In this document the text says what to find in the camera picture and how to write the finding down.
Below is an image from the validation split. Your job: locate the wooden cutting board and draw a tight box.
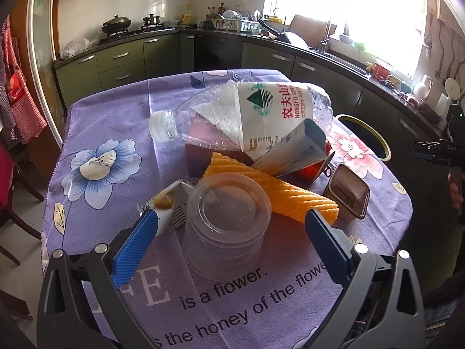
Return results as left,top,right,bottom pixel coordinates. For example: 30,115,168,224
289,15,328,42

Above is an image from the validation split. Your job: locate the red checked apron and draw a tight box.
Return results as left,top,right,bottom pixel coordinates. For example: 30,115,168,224
0,15,48,144

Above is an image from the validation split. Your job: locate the gas stove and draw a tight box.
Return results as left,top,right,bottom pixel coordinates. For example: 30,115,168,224
98,24,177,42

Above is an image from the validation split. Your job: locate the wooden chair red cushion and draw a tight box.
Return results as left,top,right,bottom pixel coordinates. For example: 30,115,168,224
0,142,44,320

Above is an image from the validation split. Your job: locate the sliding glass door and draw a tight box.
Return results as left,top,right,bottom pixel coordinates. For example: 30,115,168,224
27,0,68,146

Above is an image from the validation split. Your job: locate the person's right hand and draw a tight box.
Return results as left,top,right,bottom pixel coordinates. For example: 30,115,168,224
448,174,465,208

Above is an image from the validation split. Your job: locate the purple floral tablecloth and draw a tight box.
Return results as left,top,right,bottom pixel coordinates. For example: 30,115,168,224
41,69,415,349

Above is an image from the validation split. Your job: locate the clear plastic bag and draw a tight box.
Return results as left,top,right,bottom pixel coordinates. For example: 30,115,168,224
60,37,100,60

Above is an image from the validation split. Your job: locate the crushed clear plastic bottle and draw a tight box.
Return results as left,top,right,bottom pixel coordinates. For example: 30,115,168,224
149,81,333,152

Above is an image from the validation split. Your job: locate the black wok with lid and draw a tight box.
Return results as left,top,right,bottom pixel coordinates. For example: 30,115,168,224
101,15,132,35

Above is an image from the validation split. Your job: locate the white jug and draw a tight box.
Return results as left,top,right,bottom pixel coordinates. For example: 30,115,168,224
413,74,434,102

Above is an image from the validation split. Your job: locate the kitchen window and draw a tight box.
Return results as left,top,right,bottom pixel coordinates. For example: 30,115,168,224
262,0,427,77

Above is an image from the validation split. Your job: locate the orange foam net sleeve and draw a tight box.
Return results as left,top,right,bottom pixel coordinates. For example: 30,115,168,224
201,152,340,225

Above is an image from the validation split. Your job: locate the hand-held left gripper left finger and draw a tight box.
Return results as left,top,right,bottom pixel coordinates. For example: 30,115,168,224
36,209,160,349

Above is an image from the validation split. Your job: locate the person's dark clothing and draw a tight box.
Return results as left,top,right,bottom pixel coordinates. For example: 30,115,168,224
423,269,465,349

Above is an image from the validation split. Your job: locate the brown plastic tray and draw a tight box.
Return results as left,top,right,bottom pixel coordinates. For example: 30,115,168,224
323,163,370,222

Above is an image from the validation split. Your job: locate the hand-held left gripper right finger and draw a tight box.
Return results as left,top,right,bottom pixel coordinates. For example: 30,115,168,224
304,208,427,349

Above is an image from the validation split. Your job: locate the snack wrapper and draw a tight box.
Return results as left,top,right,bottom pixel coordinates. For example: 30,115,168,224
136,179,197,238

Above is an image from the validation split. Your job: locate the dark brown box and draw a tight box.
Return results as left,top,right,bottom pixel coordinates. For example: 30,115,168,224
185,113,255,179

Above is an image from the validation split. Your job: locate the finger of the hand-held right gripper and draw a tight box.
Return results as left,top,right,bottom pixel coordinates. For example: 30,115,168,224
413,141,441,161

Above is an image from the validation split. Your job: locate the yellow rimmed trash bin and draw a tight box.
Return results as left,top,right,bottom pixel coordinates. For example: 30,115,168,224
334,114,392,162

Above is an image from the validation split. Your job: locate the metal faucet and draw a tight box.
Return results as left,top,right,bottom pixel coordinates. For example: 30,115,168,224
320,18,337,51

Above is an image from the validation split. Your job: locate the clear plastic cup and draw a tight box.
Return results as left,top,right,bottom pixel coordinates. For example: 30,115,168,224
183,172,272,281

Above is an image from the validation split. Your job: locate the red drink can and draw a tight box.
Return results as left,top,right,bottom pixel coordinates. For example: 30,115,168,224
294,142,337,183

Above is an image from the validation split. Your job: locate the dish rack with dishes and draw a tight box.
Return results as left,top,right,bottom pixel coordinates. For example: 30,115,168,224
209,9,262,33

